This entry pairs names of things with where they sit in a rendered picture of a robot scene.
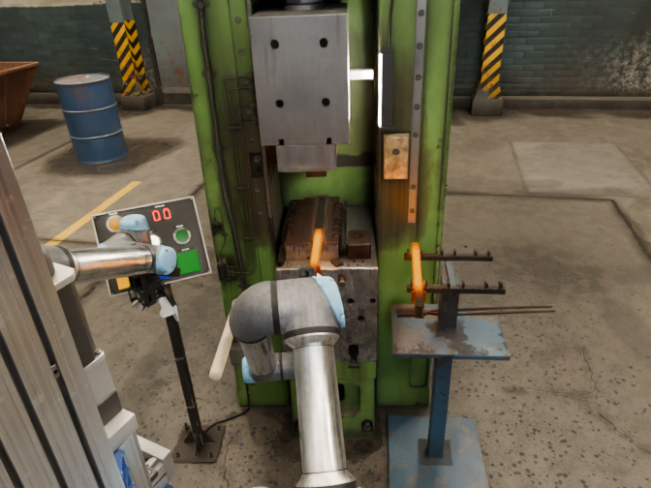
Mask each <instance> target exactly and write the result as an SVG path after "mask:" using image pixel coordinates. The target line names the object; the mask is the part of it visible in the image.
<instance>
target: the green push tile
mask: <svg viewBox="0 0 651 488"><path fill-rule="evenodd" d="M176 257H177V260H176V262H177V266H178V268H181V269H180V275H184V274H189V273H193V272H197V271H201V270H202V268H201V263H200V259H199V255H198V251H197V250H193V251H189V252H184V253H180V254H176Z"/></svg>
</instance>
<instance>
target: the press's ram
mask: <svg viewBox="0 0 651 488"><path fill-rule="evenodd" d="M248 24H249V34H250V44H251V52H252V62H253V72H254V81H255V90H256V100H257V109H258V118H259V127H260V137H261V146H268V145H279V144H280V141H281V139H283V140H284V145H302V144H326V140H327V139H328V138H331V144H338V143H350V94H349V79H373V69H372V68H370V69H349V39H348V3H337V4H325V7H324V8H321V9H314V10H283V6H267V7H265V8H264V9H262V10H260V11H259V12H257V13H255V14H253V15H251V16H249V17H248Z"/></svg>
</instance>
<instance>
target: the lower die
mask: <svg viewBox="0 0 651 488"><path fill-rule="evenodd" d="M319 197H326V200H325V220H324V231H323V243H322V248H321V255H320V260H326V259H336V258H339V234H334V233H335V232H339V231H340V229H335V230H334V231H332V230H333V228H335V227H339V228H340V224H338V223H337V224H335V225H334V227H333V226H332V225H333V223H334V222H340V219H339V218H336V219H335V220H334V222H333V218H334V217H337V216H338V217H340V213H336V214H335V216H333V214H334V213H335V212H337V211H339V212H340V209H339V208H336V209H335V211H333V209H334V208H335V207H340V204H336V205H335V207H334V204H335V203H336V202H340V197H329V196H328V195H320V196H316V197H315V198H304V199H295V200H296V201H297V203H298V205H296V202H294V205H295V206H296V207H297V210H295V207H293V209H294V210H295V212H296V215H295V219H294V217H293V216H291V219H292V220H294V225H293V222H292V221H290V224H291V225H292V226H293V228H294V229H292V227H291V226H289V230H290V231H291V232H292V235H291V234H290V232H289V231H288V234H287V238H286V243H285V254H286V260H310V259H311V253H312V247H313V237H314V229H315V222H316V214H317V206H318V198H319ZM333 234H334V236H333V237H332V235H333ZM307 257H309V258H310V259H307Z"/></svg>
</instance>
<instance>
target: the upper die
mask: <svg viewBox="0 0 651 488"><path fill-rule="evenodd" d="M276 156H277V167H278V172H293V171H333V170H336V156H337V144H331V138H328V139H327V140H326V144H302V145H284V140H283V139H281V141H280V144H279V145H276Z"/></svg>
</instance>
